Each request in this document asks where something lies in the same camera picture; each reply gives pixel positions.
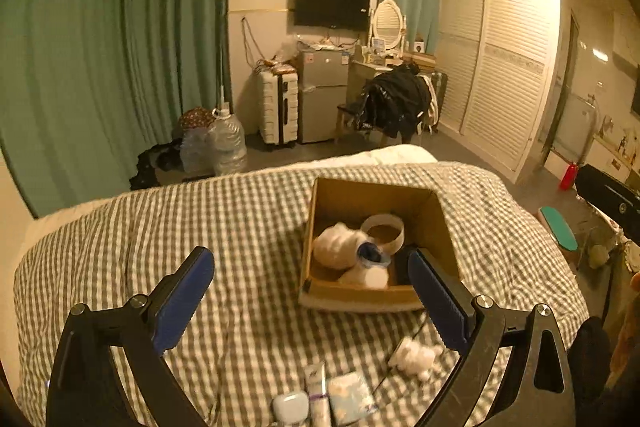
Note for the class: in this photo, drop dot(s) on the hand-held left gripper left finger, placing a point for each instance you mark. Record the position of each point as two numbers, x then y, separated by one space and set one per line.
182 302

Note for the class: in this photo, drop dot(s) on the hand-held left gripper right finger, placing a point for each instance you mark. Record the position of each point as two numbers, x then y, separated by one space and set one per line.
442 302

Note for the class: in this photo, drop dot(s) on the red fire extinguisher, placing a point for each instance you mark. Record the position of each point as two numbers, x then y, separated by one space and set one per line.
568 177

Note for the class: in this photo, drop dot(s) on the teal padded stool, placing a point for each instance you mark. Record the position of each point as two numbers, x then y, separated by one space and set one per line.
560 229

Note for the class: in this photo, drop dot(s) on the blue cloth piece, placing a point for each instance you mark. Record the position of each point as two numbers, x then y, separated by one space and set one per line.
374 254

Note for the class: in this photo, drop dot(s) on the grey checkered blanket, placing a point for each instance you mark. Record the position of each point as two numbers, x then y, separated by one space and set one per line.
240 237

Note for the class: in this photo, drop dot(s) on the white tape roll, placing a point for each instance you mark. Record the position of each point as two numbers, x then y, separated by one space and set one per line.
385 234

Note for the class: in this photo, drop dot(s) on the white rolled socks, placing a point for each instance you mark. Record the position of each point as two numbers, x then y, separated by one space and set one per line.
335 247

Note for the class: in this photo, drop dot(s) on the brown cardboard box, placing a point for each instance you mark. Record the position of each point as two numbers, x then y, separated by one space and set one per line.
370 202

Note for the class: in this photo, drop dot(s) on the light blue tissue pack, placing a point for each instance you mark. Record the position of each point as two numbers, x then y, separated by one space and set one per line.
350 397

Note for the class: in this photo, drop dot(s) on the black bag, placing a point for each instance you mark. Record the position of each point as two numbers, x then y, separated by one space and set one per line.
155 162

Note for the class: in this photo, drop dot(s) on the small clear water jug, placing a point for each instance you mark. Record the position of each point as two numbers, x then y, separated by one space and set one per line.
195 152

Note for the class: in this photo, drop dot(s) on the white earbuds case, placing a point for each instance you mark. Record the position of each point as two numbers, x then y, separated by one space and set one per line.
290 408

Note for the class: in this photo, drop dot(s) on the white cream tube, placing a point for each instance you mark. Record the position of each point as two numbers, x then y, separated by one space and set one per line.
318 394

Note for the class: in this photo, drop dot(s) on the white pillow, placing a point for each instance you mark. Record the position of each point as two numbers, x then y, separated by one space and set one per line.
385 154

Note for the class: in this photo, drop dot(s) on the large clear water jug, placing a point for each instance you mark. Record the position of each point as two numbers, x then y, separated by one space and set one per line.
227 147

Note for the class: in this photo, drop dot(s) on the person's dark clothing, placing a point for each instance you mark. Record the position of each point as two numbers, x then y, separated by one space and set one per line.
592 367

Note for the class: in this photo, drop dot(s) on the white slatted wardrobe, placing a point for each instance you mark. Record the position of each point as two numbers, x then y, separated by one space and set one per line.
505 62

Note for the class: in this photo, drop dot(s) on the brown patterned bag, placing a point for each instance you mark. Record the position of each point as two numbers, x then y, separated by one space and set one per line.
195 118

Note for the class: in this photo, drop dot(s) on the grey hard suitcase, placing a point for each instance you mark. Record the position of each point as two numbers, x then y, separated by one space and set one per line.
440 99

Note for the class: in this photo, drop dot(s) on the black jacket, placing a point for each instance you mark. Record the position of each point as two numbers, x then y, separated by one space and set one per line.
395 99

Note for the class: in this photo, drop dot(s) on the wooden chair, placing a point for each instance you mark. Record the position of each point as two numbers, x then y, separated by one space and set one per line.
342 117

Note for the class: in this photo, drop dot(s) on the white hard suitcase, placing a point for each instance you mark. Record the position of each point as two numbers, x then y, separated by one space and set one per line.
277 107

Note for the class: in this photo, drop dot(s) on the grey mini fridge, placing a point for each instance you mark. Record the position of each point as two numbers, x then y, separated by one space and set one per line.
322 102

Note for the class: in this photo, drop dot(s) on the white dressing table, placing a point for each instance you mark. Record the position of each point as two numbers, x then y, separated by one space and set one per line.
365 69

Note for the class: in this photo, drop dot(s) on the wide green curtain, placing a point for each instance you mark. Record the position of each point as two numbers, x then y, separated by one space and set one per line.
100 57

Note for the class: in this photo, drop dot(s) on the white oval vanity mirror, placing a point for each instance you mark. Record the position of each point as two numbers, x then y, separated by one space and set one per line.
388 24

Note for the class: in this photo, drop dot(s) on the black wall television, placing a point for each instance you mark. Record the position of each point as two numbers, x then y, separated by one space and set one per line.
331 4

